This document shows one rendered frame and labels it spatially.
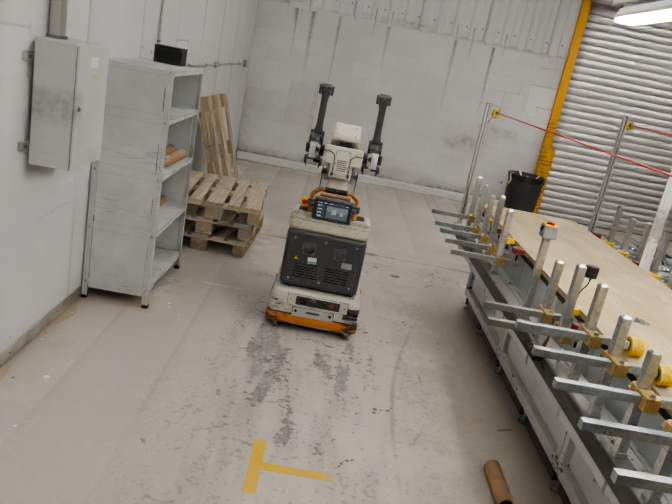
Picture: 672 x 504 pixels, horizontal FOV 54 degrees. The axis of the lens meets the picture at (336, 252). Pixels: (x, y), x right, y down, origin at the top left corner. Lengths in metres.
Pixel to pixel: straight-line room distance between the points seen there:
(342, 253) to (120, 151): 1.56
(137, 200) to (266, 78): 6.39
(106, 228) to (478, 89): 7.33
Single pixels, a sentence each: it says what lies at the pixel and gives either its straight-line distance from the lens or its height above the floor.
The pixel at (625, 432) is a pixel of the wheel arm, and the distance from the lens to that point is 2.14.
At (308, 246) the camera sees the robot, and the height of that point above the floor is 0.59.
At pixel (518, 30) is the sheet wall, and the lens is 10.78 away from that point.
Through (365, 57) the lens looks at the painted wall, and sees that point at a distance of 10.42.
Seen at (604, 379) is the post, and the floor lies 0.87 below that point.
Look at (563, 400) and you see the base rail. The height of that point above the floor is 0.66.
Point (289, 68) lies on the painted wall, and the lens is 10.46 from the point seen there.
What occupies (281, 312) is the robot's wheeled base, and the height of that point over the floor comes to 0.12.
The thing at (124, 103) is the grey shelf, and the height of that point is 1.31.
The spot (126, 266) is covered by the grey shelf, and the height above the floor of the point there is 0.27.
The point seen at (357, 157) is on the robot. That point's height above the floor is 1.19.
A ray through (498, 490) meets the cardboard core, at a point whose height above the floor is 0.07.
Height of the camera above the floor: 1.82
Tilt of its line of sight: 16 degrees down
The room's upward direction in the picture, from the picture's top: 11 degrees clockwise
